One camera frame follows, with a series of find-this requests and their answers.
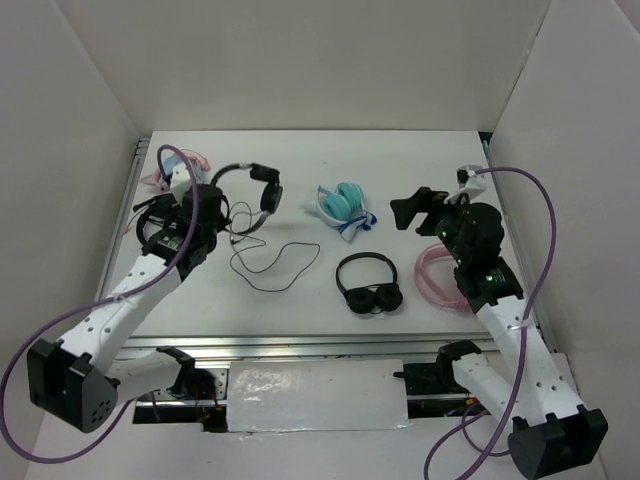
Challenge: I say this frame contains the black headset with microphone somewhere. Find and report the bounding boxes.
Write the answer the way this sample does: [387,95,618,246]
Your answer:
[122,193,185,255]

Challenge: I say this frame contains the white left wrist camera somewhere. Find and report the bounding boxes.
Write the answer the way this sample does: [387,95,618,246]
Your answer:
[169,164,199,203]

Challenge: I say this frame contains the white foil covered panel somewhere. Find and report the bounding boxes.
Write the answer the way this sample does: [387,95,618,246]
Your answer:
[226,359,410,433]

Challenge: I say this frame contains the blue pink headphones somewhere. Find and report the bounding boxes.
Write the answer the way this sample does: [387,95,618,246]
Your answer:
[139,149,210,192]

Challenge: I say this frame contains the black small headphones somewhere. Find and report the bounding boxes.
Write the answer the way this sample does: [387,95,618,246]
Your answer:
[335,252,404,315]

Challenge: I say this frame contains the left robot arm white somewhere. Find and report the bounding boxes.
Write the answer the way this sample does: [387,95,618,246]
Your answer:
[27,184,227,433]

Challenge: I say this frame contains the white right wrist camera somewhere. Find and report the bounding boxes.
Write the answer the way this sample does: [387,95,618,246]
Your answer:
[444,165,487,205]

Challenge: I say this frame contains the pink headphones with cable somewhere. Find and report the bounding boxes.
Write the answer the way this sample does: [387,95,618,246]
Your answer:
[413,243,473,316]

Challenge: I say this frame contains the aluminium frame rail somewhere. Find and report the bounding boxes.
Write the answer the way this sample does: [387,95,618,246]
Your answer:
[99,133,556,361]

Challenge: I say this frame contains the black wired headphones taped band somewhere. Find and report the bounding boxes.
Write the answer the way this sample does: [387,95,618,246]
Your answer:
[209,162,322,293]

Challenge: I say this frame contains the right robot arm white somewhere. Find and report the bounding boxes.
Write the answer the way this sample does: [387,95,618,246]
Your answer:
[390,187,608,479]

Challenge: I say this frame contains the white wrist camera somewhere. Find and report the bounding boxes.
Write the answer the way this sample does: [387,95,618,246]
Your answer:
[169,164,199,203]
[444,165,487,205]

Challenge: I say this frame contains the teal white folded headphones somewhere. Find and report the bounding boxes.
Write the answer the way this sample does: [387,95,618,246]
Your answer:
[302,182,378,243]

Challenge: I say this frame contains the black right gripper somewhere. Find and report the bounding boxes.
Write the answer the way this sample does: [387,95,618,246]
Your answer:
[389,186,475,264]

